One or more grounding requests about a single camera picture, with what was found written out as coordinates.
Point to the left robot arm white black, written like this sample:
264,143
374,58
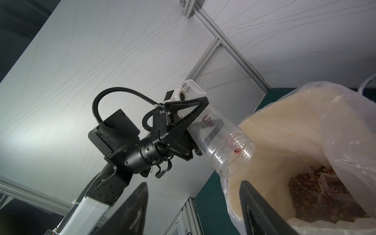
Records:
126,155

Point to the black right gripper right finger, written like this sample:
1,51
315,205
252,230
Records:
259,217

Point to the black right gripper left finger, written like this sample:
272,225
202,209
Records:
130,218

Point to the cream trash bin with bag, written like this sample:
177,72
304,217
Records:
317,124

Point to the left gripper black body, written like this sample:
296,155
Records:
183,149

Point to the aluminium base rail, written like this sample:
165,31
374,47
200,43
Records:
186,222

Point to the chrome glass holder stand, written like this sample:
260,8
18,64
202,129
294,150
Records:
361,88

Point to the white wire basket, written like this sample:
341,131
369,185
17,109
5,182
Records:
189,86

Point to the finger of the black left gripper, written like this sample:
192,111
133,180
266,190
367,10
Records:
184,113
211,128

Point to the jar with flowers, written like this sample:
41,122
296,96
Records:
231,149

